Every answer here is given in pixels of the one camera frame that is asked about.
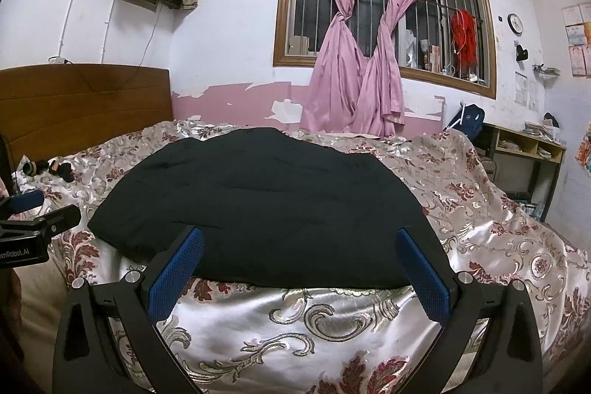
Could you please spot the wooden barred window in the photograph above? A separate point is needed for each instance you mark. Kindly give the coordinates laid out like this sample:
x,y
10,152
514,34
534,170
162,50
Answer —
x,y
280,6

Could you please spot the small dark object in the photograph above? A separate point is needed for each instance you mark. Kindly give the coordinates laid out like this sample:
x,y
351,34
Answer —
x,y
62,171
32,169

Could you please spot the dark bottle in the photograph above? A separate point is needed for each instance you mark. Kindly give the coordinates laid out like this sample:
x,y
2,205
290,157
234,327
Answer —
x,y
422,54

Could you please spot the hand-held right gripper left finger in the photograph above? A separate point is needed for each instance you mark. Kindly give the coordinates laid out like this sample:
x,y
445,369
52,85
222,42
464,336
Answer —
x,y
178,274

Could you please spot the black wall hook item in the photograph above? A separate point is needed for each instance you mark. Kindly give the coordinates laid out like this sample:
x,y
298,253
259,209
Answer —
x,y
521,52

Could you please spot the pink curtain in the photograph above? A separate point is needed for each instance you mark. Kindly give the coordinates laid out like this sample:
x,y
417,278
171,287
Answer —
x,y
337,75
383,89

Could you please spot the white wall paper sheet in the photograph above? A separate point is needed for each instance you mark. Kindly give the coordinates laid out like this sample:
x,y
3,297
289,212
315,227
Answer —
x,y
526,91

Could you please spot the wall calendar sheets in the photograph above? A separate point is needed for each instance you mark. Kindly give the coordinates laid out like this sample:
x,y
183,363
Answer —
x,y
577,38

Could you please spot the wooden headboard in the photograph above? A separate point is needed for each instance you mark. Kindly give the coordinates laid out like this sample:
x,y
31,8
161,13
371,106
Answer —
x,y
83,112

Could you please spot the stack of books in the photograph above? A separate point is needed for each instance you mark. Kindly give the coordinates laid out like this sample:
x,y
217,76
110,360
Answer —
x,y
538,131

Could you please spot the black padded garment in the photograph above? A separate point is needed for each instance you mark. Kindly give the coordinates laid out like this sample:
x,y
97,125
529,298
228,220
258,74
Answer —
x,y
277,200

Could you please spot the cardboard box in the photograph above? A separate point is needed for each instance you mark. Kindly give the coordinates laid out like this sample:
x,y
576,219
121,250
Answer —
x,y
298,45

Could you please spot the white wall socket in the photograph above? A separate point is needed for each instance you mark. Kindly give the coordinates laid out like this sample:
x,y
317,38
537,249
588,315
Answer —
x,y
59,60

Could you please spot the small wall rack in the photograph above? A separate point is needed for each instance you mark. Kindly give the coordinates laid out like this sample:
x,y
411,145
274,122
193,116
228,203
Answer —
x,y
547,71

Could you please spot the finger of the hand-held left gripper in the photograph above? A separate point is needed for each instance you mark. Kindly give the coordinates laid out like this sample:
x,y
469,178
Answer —
x,y
27,201
51,223

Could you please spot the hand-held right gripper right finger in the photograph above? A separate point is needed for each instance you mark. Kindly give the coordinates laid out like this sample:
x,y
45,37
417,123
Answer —
x,y
422,274

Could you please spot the dark cap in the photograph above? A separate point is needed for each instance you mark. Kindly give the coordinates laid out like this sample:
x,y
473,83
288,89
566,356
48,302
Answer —
x,y
551,120

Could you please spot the wooden desk shelf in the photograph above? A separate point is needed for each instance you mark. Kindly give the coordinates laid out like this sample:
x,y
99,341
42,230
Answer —
x,y
554,154

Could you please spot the round wall clock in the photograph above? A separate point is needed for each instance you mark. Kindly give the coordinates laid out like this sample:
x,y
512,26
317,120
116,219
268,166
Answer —
x,y
515,24

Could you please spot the floral bag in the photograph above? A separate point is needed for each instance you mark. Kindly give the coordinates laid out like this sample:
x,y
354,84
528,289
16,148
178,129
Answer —
x,y
584,156

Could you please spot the red hanging cloth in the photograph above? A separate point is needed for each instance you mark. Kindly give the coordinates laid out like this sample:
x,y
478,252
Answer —
x,y
464,34

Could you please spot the white pouch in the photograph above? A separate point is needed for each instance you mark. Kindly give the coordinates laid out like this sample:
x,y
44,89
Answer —
x,y
412,50

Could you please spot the floral satin bedspread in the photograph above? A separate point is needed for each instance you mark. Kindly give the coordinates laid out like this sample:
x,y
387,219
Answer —
x,y
323,329

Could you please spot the orange carton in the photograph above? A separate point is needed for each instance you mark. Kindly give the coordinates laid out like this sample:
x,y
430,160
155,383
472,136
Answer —
x,y
434,58

